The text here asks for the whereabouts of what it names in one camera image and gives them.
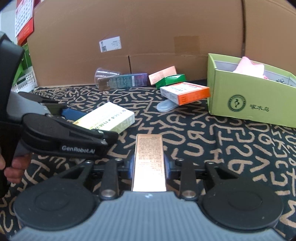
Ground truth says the teal purple long box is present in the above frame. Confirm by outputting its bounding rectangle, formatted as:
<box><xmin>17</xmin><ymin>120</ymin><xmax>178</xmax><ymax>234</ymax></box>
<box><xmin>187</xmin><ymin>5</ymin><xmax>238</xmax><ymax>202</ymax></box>
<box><xmin>95</xmin><ymin>73</ymin><xmax>148</xmax><ymax>91</ymax></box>

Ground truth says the small green box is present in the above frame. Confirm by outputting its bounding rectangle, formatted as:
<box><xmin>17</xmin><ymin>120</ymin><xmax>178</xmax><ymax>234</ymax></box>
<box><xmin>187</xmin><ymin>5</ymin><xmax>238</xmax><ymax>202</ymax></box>
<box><xmin>156</xmin><ymin>74</ymin><xmax>186</xmax><ymax>89</ymax></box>

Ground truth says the red white wall calendar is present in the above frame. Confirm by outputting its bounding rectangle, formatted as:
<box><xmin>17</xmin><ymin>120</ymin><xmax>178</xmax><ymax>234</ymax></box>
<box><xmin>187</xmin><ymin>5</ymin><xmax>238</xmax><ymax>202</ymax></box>
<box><xmin>15</xmin><ymin>0</ymin><xmax>42</xmax><ymax>46</ymax></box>

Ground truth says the white orange medicine box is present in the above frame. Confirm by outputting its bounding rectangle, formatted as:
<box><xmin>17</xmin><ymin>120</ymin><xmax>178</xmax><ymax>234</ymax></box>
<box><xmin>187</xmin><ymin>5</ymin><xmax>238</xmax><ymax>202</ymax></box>
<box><xmin>160</xmin><ymin>82</ymin><xmax>211</xmax><ymax>105</ymax></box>

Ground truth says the lime green open box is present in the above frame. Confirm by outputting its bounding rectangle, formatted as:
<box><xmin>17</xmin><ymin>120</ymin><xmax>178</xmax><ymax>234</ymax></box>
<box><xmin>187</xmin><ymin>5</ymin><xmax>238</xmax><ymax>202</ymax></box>
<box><xmin>207</xmin><ymin>53</ymin><xmax>295</xmax><ymax>128</ymax></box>

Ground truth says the clear plastic cup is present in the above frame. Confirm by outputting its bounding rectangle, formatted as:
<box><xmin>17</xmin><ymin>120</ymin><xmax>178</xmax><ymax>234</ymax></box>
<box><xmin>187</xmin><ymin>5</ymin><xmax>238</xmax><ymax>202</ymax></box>
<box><xmin>94</xmin><ymin>67</ymin><xmax>121</xmax><ymax>86</ymax></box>

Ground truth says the yellow medicine box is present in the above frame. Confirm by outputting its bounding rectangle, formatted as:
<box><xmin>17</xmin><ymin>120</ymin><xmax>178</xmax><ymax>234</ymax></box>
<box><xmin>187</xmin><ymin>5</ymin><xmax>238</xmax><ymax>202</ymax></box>
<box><xmin>73</xmin><ymin>102</ymin><xmax>135</xmax><ymax>133</ymax></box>

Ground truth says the large brown cardboard box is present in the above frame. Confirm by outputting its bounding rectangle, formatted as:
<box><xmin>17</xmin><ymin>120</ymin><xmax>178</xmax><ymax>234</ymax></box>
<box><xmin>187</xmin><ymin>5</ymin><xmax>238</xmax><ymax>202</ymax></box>
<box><xmin>28</xmin><ymin>1</ymin><xmax>295</xmax><ymax>86</ymax></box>

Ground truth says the peach small box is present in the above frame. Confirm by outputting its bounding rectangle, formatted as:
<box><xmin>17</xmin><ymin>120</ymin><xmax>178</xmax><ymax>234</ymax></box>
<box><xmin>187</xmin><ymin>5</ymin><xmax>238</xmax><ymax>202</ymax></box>
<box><xmin>149</xmin><ymin>66</ymin><xmax>177</xmax><ymax>85</ymax></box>

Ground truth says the person left hand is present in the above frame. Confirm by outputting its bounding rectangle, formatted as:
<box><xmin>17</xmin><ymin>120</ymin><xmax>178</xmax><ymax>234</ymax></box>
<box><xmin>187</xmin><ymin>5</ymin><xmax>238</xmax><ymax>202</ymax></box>
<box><xmin>1</xmin><ymin>153</ymin><xmax>32</xmax><ymax>184</ymax></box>

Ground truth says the white plastic basket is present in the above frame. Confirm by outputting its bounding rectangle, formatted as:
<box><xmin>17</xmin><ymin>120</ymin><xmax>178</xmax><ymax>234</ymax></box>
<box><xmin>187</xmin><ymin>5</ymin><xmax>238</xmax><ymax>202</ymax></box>
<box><xmin>10</xmin><ymin>41</ymin><xmax>38</xmax><ymax>93</ymax></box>

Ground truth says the white shipping label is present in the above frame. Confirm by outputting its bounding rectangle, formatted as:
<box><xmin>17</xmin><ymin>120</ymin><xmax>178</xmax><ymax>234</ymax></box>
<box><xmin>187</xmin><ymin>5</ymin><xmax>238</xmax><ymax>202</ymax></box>
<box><xmin>99</xmin><ymin>36</ymin><xmax>121</xmax><ymax>53</ymax></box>

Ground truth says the translucent blue plastic case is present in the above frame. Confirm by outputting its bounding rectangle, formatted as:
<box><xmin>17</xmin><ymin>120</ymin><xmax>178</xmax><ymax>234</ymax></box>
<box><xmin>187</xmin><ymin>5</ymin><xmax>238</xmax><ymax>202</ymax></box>
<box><xmin>157</xmin><ymin>99</ymin><xmax>179</xmax><ymax>113</ymax></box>

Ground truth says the copper tan long box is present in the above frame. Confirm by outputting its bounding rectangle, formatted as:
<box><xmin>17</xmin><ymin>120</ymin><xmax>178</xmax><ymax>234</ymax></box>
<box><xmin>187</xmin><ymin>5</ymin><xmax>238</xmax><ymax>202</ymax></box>
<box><xmin>132</xmin><ymin>134</ymin><xmax>167</xmax><ymax>192</ymax></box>

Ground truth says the steel wool scrubber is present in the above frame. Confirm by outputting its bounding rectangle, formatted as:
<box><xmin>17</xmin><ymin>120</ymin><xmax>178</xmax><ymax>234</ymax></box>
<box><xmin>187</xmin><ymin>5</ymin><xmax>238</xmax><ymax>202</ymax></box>
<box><xmin>276</xmin><ymin>79</ymin><xmax>285</xmax><ymax>84</ymax></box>

